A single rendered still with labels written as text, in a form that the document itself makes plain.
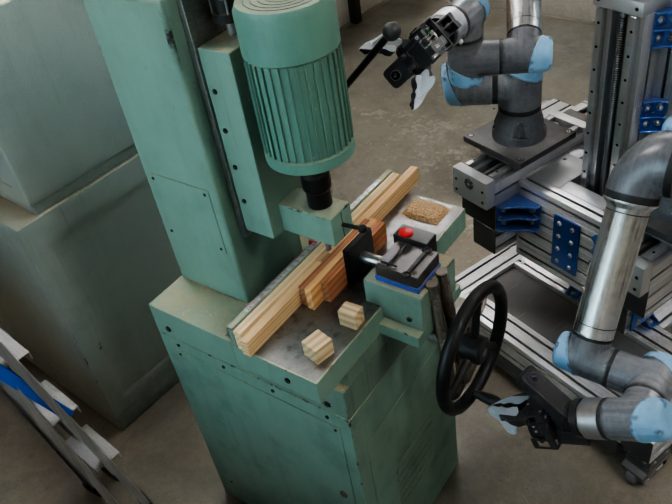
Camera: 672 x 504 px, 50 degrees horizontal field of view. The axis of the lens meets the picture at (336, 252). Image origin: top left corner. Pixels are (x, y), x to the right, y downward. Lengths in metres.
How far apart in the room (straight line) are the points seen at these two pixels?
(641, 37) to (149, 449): 1.90
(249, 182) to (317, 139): 0.23
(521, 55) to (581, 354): 0.63
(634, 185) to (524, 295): 1.20
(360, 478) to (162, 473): 0.94
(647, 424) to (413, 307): 0.46
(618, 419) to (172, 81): 1.00
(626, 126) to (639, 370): 0.75
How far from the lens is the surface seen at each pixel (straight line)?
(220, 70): 1.36
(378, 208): 1.67
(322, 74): 1.27
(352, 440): 1.59
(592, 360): 1.44
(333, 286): 1.49
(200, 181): 1.52
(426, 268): 1.41
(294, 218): 1.51
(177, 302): 1.77
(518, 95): 2.03
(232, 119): 1.41
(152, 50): 1.41
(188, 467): 2.47
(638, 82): 1.91
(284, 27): 1.21
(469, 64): 1.62
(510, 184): 2.10
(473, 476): 2.29
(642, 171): 1.35
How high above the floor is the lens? 1.92
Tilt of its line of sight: 39 degrees down
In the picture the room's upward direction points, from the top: 10 degrees counter-clockwise
